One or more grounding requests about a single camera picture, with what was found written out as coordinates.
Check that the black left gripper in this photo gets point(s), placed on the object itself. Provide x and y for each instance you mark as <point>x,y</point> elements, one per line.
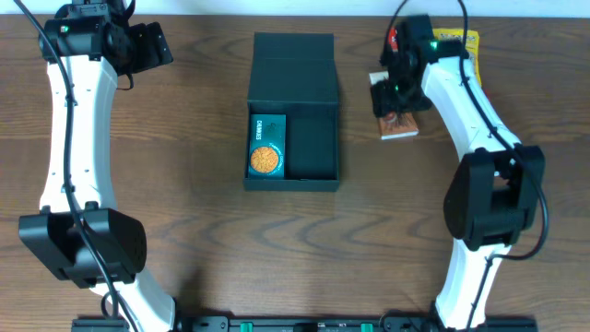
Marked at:
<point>154,51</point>

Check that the teal Chunkies cookie box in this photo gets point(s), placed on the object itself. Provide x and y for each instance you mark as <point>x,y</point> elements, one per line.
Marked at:
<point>266,157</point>

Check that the brown Pocky box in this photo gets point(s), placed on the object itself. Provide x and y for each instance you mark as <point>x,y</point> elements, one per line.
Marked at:
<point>391,125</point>

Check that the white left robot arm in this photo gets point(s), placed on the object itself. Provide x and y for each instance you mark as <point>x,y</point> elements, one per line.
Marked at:
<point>78,232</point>

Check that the red Haribo candy bag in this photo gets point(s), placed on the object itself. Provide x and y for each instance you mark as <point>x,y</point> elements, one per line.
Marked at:
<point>392,40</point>

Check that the dark green box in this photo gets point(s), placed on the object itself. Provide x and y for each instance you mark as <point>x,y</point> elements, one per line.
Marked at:
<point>294,77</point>

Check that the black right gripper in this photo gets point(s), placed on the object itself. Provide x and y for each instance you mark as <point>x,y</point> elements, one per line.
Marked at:
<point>381,101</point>

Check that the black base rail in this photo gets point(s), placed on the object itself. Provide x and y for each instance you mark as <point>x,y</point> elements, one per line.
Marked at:
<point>304,324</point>

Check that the yellow candy bag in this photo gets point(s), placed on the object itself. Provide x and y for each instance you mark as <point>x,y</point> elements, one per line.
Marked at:
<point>472,44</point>

